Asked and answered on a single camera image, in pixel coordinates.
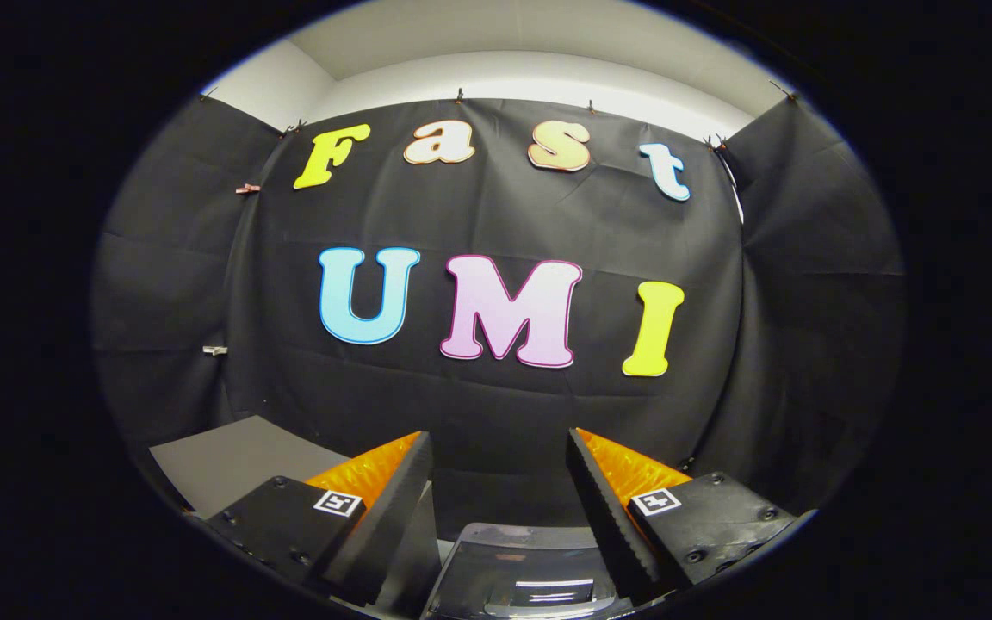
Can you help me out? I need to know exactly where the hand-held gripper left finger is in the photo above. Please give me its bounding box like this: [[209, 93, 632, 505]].
[[201, 431, 434, 608]]

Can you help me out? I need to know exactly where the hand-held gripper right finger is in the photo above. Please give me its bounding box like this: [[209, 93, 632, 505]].
[[567, 428, 813, 605]]

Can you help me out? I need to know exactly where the grey washing machine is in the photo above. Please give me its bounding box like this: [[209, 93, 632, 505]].
[[374, 482, 645, 620]]

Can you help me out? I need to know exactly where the black backdrop cloth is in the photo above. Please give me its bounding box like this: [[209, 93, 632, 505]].
[[91, 86, 906, 528]]

